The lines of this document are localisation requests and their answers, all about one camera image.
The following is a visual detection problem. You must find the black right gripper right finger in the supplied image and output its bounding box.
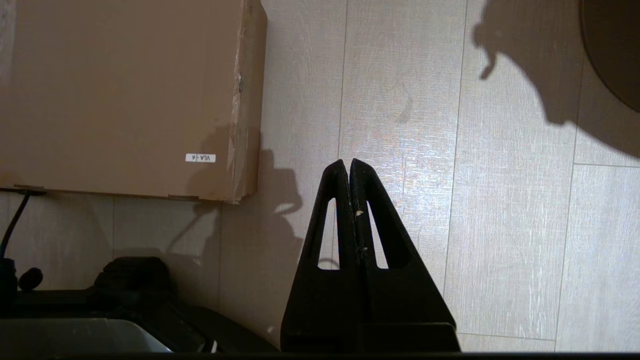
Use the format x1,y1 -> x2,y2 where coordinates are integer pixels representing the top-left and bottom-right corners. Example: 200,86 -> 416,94
349,158 -> 461,353

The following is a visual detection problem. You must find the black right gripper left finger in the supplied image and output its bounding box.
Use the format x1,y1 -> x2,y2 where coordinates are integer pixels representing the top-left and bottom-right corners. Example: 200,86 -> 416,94
280,159 -> 359,353

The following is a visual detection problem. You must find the brown cardboard shoe box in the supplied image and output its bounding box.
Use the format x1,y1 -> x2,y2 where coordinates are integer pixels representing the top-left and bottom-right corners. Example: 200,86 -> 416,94
0,0 -> 268,205

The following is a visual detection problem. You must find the black robot base chassis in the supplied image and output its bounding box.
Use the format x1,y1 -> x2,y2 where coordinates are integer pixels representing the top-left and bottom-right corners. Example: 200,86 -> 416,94
0,256 -> 279,354

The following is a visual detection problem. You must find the thin black cable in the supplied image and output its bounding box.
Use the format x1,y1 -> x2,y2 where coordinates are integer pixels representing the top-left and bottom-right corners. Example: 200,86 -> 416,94
0,192 -> 32,261

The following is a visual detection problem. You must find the round brown pedestal base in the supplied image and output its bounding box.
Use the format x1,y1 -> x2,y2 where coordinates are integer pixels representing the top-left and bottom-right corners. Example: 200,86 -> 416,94
579,0 -> 640,114

